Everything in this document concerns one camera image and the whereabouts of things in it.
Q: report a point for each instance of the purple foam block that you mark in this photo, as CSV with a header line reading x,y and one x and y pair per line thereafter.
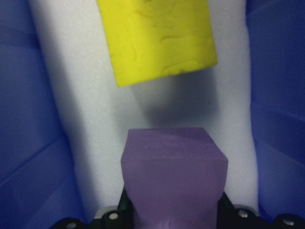
x,y
174,181

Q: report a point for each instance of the yellow foam block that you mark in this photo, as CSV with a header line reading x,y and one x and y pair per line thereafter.
x,y
157,40

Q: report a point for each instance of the white foam sheet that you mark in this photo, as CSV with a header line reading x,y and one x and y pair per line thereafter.
x,y
100,114

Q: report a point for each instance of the blue plastic storage bin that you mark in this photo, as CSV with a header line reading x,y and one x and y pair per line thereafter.
x,y
23,119

